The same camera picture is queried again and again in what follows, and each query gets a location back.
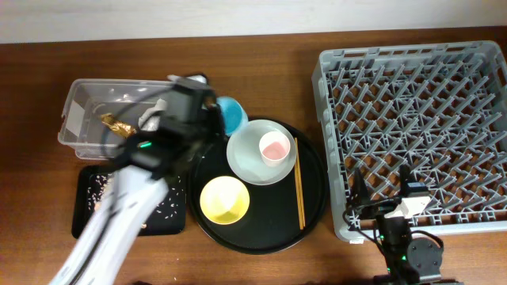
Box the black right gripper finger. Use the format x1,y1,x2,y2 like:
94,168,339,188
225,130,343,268
399,165,429,196
352,169,368,202

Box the blue cup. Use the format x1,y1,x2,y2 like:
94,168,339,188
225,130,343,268
217,97,249,137

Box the white tissue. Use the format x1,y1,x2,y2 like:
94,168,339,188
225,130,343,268
138,99,167,131

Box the gold foil wrapper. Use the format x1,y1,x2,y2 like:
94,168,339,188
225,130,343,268
100,113,137,139

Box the yellow bowl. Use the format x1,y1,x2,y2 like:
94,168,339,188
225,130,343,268
200,176,250,226

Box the food scraps and shells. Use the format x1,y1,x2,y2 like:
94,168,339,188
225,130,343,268
86,172,184,230

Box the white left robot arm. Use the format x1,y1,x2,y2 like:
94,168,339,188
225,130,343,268
51,75,225,284

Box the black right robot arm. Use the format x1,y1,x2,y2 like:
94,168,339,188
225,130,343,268
342,165,444,284

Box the grey dishwasher rack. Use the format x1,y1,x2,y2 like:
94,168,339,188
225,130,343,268
311,40,506,243

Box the grey round plate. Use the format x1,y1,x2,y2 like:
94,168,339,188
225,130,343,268
227,120,296,186

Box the pink cup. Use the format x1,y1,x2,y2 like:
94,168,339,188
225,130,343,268
259,131,291,167

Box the round black tray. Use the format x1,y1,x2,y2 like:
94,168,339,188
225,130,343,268
187,122,330,254

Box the black rectangular tray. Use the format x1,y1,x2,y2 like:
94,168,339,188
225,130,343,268
71,164,187,241

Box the clear plastic bin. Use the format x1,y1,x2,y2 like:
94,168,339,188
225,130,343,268
58,78,181,160

